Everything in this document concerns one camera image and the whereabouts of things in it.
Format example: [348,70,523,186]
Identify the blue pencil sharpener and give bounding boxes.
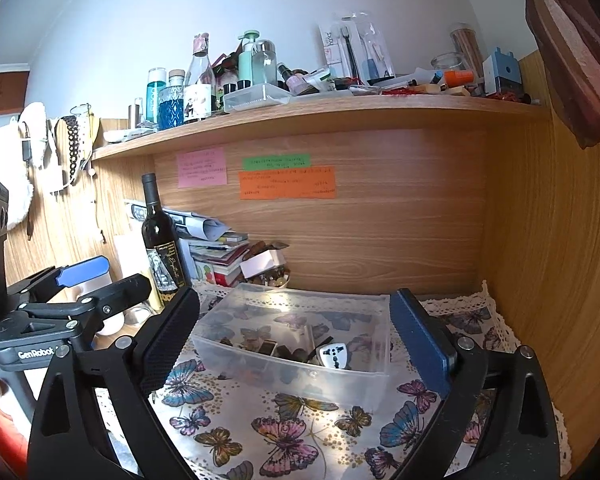
[482,48,524,96]

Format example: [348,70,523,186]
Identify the dark wine bottle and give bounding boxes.
[142,174,186,306]

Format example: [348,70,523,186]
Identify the orange paper note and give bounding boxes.
[238,166,337,200]

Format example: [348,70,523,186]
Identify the blue liquid glass bottle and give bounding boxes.
[158,68,185,130]

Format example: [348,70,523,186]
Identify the clear bottle white label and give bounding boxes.
[183,32,216,122]

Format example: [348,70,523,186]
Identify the mint green pump bottle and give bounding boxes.
[238,29,260,81]

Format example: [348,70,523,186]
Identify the green paper note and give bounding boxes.
[242,154,311,171]

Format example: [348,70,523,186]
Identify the brown striped curtain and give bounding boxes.
[526,0,600,148]

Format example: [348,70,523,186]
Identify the toothbrush blister pack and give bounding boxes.
[318,11,396,84]

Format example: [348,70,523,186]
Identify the stack of books and magazines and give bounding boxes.
[126,201,254,288]

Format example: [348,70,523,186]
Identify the wooden shelf board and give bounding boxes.
[93,94,550,160]

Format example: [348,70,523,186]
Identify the white travel plug adapter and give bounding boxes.
[317,342,349,370]

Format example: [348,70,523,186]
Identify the clear plastic storage box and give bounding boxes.
[190,283,390,410]

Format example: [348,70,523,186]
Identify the clear glass jar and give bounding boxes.
[252,39,277,86]

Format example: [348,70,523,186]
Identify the teal tall bottle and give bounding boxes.
[145,67,166,122]

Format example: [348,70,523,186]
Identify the small white box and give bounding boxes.
[240,249,286,278]

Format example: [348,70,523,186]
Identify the black beaded necklace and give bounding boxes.
[61,115,84,188]

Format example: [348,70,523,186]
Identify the pink paper note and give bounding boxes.
[176,148,227,188]

